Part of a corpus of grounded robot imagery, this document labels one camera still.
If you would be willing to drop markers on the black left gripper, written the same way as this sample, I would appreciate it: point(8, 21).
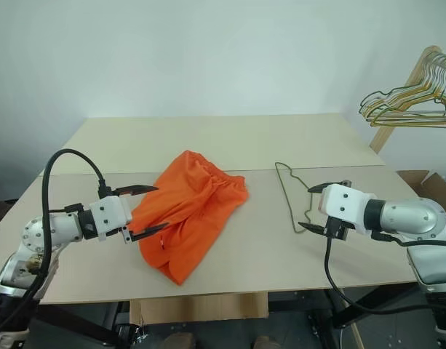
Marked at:
point(127, 234)

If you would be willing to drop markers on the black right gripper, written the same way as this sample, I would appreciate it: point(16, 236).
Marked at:
point(337, 227)

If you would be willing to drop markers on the orange shorts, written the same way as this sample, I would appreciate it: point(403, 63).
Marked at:
point(190, 218)

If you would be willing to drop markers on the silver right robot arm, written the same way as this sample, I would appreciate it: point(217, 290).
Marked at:
point(419, 218)

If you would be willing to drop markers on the light wooden clothes rack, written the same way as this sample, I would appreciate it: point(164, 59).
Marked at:
point(384, 132)

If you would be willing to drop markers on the brown cardboard panel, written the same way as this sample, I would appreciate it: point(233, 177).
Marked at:
point(201, 309)

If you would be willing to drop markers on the open cardboard box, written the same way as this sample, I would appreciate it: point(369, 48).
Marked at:
point(437, 185)

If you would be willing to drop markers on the thin pale wooden strip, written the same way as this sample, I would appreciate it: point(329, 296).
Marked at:
point(358, 336)

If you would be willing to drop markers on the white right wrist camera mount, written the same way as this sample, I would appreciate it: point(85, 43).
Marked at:
point(344, 207)

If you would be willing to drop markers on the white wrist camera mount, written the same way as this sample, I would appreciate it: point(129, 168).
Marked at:
point(344, 207)
point(110, 214)

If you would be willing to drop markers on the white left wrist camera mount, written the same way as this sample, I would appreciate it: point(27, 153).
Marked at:
point(110, 214)

